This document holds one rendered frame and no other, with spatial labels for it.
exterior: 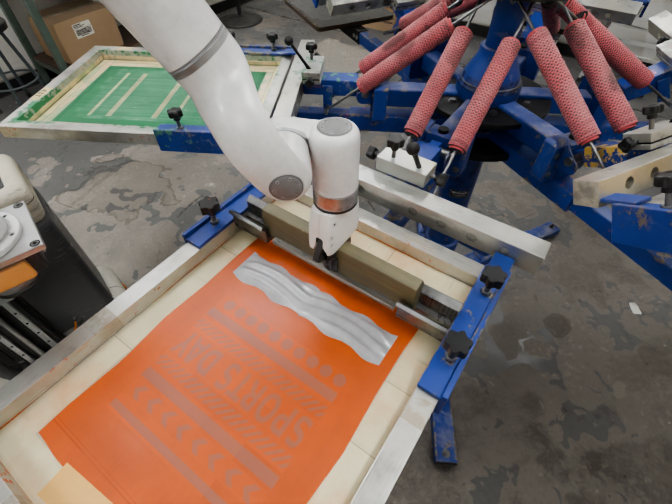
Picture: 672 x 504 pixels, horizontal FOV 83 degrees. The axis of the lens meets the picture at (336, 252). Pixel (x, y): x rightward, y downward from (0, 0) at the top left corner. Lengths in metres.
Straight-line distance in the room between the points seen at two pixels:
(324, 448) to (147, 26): 0.59
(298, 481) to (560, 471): 1.31
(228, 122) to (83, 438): 0.54
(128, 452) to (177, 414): 0.08
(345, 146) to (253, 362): 0.41
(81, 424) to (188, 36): 0.60
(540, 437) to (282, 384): 1.31
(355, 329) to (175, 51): 0.51
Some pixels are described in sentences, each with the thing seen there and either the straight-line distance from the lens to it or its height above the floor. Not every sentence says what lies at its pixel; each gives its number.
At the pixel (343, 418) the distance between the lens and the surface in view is 0.67.
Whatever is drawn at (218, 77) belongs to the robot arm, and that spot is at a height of 1.40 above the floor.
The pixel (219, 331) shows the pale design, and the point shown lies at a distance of 0.77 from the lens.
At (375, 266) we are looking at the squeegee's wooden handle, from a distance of 0.69.
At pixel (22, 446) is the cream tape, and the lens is 0.82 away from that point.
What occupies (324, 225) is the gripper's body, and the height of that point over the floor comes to 1.15.
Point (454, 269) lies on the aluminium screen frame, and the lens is 0.82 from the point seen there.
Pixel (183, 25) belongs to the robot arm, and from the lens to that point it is 0.48.
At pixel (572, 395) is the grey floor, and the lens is 1.97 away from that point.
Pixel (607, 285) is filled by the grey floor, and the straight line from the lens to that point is 2.41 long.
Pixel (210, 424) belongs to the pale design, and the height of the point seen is 0.95.
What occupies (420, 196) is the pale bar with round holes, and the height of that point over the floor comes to 1.04.
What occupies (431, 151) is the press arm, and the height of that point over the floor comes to 1.04.
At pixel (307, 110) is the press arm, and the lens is 1.39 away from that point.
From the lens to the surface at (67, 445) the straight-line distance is 0.78.
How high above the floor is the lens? 1.60
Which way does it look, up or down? 49 degrees down
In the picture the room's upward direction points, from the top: straight up
